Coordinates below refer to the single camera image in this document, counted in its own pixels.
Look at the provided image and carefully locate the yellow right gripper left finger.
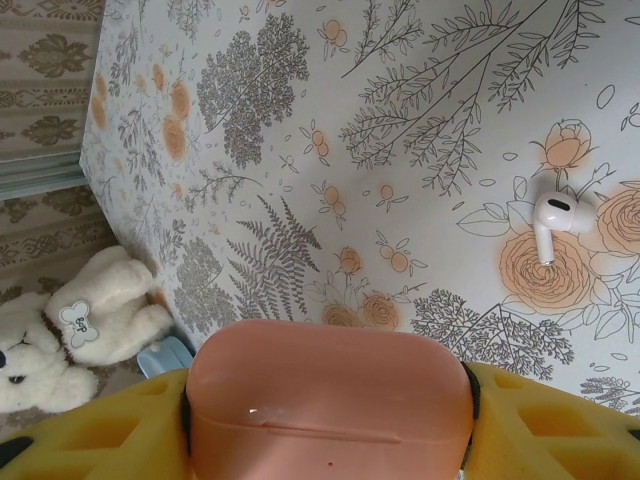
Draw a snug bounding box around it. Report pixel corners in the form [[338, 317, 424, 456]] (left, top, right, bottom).
[[0, 367, 196, 480]]

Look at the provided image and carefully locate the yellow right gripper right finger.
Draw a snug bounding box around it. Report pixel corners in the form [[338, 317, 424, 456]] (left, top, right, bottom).
[[459, 362, 640, 480]]

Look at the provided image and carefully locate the pink earbud charging case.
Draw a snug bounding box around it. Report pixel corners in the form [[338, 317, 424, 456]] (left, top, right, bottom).
[[184, 319, 476, 480]]

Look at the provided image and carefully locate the white wireless earbud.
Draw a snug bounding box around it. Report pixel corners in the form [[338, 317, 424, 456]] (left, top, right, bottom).
[[530, 188, 592, 266]]

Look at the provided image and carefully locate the small blue square clock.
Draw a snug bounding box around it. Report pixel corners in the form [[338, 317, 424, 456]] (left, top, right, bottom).
[[135, 335, 196, 381]]

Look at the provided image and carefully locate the white plush dog toy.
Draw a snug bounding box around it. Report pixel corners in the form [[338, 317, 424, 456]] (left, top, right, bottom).
[[0, 244, 174, 414]]

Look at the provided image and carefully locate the aluminium frame post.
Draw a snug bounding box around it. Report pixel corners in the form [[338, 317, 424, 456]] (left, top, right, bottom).
[[0, 152, 86, 201]]

